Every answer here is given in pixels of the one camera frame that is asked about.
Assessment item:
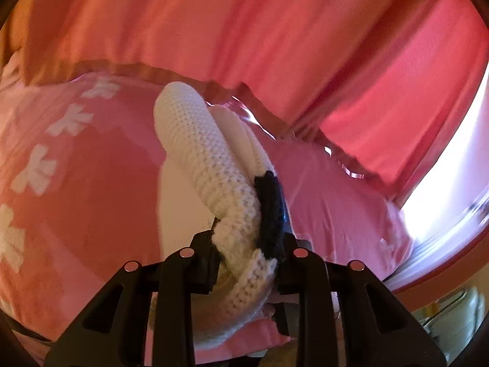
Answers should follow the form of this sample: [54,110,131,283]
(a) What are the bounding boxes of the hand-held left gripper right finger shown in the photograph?
[272,233,448,367]

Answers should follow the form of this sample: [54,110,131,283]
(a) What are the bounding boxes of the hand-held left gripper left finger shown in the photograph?
[43,230,223,367]

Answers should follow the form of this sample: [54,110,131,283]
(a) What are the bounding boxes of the white red black knit sweater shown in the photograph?
[147,81,296,353]

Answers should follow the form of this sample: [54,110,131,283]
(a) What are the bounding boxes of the pink floral bed sheet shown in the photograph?
[0,51,416,367]

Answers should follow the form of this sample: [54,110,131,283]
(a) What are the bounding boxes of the pale green furniture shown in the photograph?
[416,286,487,339]

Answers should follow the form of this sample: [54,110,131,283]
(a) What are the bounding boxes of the bright window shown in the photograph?
[397,69,489,247]

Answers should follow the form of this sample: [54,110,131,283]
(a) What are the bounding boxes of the pink orange curtain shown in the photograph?
[0,0,489,204]

